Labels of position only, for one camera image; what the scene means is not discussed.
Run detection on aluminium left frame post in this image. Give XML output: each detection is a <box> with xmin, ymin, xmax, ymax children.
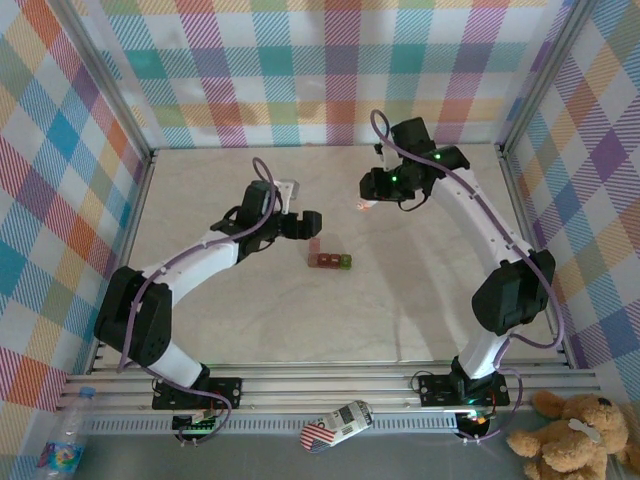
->
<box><xmin>47</xmin><ymin>0</ymin><xmax>156</xmax><ymax>164</ymax></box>

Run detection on brown teddy bear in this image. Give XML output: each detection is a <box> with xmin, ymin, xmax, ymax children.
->
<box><xmin>507</xmin><ymin>389</ymin><xmax>640</xmax><ymax>480</ymax></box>

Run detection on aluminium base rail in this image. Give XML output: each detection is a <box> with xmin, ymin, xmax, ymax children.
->
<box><xmin>59</xmin><ymin>363</ymin><xmax>601</xmax><ymax>415</ymax></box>

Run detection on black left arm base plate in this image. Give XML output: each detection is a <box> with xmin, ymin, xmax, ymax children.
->
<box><xmin>152</xmin><ymin>377</ymin><xmax>244</xmax><ymax>411</ymax></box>

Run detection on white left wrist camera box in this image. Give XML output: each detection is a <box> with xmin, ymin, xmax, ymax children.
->
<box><xmin>276</xmin><ymin>178</ymin><xmax>301</xmax><ymax>216</ymax></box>

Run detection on aluminium frame post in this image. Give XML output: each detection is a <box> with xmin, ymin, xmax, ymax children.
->
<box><xmin>47</xmin><ymin>0</ymin><xmax>156</xmax><ymax>164</ymax></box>
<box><xmin>498</xmin><ymin>0</ymin><xmax>599</xmax><ymax>156</ymax></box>

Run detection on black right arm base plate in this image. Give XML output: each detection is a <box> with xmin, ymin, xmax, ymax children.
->
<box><xmin>417</xmin><ymin>374</ymin><xmax>511</xmax><ymax>407</ymax></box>

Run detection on clear plastic water bottle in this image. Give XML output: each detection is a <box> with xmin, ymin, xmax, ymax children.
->
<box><xmin>37</xmin><ymin>385</ymin><xmax>96</xmax><ymax>474</ymax></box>

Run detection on row of coloured blocks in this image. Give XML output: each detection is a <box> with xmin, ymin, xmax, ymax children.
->
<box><xmin>307</xmin><ymin>238</ymin><xmax>354</xmax><ymax>271</ymax></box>

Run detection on aluminium right table rail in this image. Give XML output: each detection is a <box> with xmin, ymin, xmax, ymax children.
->
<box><xmin>498</xmin><ymin>143</ymin><xmax>572</xmax><ymax>372</ymax></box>

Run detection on black electronics board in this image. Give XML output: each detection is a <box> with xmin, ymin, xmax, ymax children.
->
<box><xmin>457</xmin><ymin>412</ymin><xmax>491</xmax><ymax>437</ymax></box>
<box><xmin>172</xmin><ymin>412</ymin><xmax>221</xmax><ymax>434</ymax></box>

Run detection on flag print newspaper can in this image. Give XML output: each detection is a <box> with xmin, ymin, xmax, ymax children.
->
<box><xmin>299</xmin><ymin>398</ymin><xmax>376</xmax><ymax>454</ymax></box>

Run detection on right black electronics board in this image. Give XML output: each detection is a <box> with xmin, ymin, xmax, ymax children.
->
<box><xmin>457</xmin><ymin>412</ymin><xmax>491</xmax><ymax>437</ymax></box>

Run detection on left black electronics board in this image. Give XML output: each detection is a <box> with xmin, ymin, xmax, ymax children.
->
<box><xmin>172</xmin><ymin>412</ymin><xmax>221</xmax><ymax>434</ymax></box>

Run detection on aluminium table rail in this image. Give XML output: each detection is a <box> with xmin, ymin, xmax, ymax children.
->
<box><xmin>498</xmin><ymin>143</ymin><xmax>572</xmax><ymax>372</ymax></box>
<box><xmin>87</xmin><ymin>148</ymin><xmax>157</xmax><ymax>375</ymax></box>

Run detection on aluminium right frame post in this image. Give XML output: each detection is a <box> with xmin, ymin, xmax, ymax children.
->
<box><xmin>498</xmin><ymin>0</ymin><xmax>599</xmax><ymax>156</ymax></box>

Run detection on grey slotted cable duct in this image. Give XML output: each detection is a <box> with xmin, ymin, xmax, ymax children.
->
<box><xmin>79</xmin><ymin>415</ymin><xmax>464</xmax><ymax>437</ymax></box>

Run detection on aluminium left table rail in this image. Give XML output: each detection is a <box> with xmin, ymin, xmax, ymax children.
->
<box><xmin>87</xmin><ymin>148</ymin><xmax>157</xmax><ymax>375</ymax></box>

